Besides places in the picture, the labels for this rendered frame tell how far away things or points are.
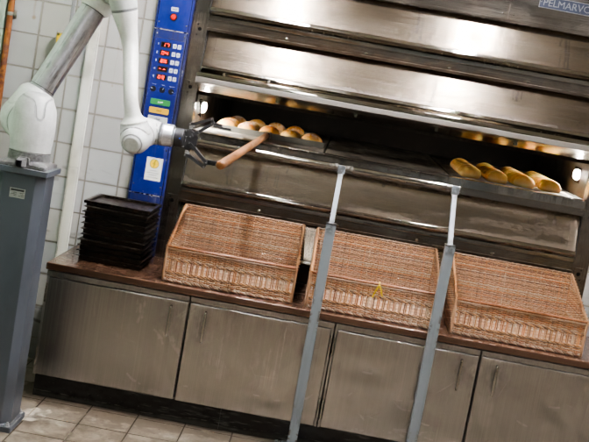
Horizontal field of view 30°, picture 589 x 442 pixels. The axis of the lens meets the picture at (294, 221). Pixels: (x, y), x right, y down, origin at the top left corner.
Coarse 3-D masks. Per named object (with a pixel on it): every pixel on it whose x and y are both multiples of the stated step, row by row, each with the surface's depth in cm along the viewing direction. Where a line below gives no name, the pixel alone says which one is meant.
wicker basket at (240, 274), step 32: (192, 224) 495; (224, 224) 494; (256, 224) 495; (288, 224) 495; (192, 256) 452; (224, 256) 451; (256, 256) 493; (288, 256) 493; (224, 288) 453; (256, 288) 453; (288, 288) 452
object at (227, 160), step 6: (258, 138) 477; (264, 138) 494; (246, 144) 435; (252, 144) 445; (258, 144) 465; (240, 150) 403; (246, 150) 418; (228, 156) 370; (234, 156) 380; (240, 156) 398; (216, 162) 352; (222, 162) 352; (228, 162) 361; (222, 168) 352
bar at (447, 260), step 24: (216, 144) 458; (336, 168) 457; (360, 168) 456; (336, 192) 450; (456, 192) 454; (312, 312) 442; (432, 312) 439; (312, 336) 443; (432, 336) 440; (432, 360) 442; (288, 432) 449; (408, 432) 446
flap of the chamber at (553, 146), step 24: (240, 96) 494; (264, 96) 484; (288, 96) 477; (312, 96) 477; (384, 120) 487; (408, 120) 477; (432, 120) 475; (504, 144) 491; (528, 144) 481; (552, 144) 473; (576, 144) 473
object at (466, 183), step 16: (240, 144) 495; (272, 144) 496; (336, 160) 494; (352, 160) 493; (416, 176) 493; (432, 176) 492; (448, 176) 492; (496, 192) 491; (512, 192) 491; (528, 192) 491; (576, 208) 491
